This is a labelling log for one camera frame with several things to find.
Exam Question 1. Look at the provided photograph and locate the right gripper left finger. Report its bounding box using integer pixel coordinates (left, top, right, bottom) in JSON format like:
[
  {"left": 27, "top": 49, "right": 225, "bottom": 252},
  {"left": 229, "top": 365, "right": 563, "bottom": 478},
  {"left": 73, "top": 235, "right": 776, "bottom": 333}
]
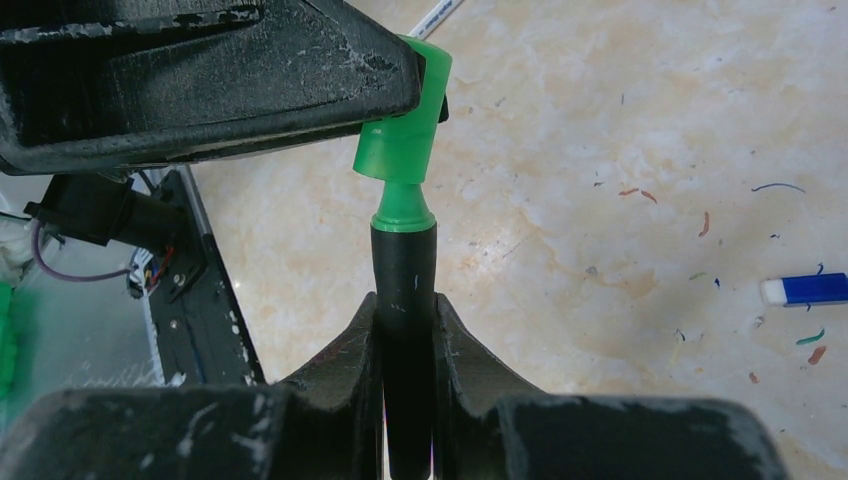
[{"left": 271, "top": 292, "right": 383, "bottom": 479}]

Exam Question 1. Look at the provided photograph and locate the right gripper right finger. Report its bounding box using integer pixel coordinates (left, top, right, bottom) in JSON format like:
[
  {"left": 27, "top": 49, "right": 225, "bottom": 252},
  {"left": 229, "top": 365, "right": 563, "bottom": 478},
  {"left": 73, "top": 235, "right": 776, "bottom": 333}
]
[{"left": 432, "top": 293, "right": 544, "bottom": 479}]

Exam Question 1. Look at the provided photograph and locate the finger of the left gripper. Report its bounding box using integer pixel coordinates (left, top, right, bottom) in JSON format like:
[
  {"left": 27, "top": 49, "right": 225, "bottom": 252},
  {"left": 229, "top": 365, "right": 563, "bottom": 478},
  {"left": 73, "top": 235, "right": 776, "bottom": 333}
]
[{"left": 1, "top": 1, "right": 447, "bottom": 175}]

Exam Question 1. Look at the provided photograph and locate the black green highlighter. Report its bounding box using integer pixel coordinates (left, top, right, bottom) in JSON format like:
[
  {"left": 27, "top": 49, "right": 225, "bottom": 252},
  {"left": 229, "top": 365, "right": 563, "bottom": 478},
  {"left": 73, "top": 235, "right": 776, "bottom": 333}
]
[{"left": 371, "top": 182, "right": 437, "bottom": 479}]

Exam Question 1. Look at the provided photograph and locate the bright green square cap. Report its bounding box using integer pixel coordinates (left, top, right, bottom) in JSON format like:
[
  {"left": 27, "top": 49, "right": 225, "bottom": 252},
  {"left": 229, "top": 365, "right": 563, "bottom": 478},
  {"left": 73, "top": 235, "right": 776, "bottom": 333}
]
[{"left": 353, "top": 36, "right": 452, "bottom": 185}]

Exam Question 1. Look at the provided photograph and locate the white green-tip pen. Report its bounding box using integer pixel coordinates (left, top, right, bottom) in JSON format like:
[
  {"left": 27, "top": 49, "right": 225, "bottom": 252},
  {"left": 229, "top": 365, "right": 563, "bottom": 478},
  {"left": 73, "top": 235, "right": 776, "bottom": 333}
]
[{"left": 408, "top": 0, "right": 463, "bottom": 40}]

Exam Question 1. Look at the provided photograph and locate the blue pen cap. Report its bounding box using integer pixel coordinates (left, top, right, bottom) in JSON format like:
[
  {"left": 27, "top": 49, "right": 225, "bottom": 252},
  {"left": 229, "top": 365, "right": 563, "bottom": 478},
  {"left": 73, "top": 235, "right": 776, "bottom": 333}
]
[{"left": 760, "top": 273, "right": 847, "bottom": 307}]

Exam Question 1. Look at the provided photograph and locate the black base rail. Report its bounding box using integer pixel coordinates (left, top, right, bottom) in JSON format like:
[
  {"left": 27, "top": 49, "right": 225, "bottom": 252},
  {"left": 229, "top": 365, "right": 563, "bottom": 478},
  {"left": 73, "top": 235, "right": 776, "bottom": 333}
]
[{"left": 146, "top": 166, "right": 266, "bottom": 387}]

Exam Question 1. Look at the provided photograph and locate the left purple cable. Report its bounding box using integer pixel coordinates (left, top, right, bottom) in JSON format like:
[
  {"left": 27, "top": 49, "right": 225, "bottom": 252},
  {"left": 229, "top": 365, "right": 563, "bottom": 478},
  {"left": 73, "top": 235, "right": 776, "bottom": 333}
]
[{"left": 30, "top": 218, "right": 134, "bottom": 285}]

